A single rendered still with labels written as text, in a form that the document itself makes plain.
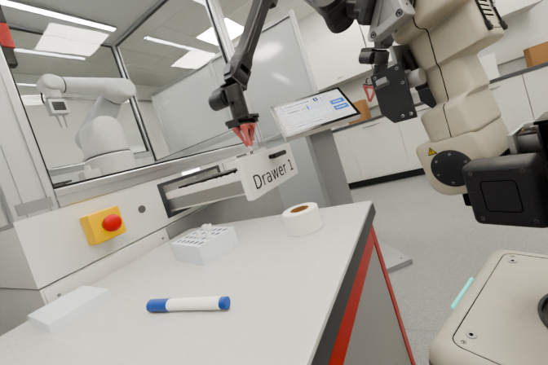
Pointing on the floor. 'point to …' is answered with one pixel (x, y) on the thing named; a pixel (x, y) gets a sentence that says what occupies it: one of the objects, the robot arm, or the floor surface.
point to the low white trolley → (241, 304)
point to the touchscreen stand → (328, 170)
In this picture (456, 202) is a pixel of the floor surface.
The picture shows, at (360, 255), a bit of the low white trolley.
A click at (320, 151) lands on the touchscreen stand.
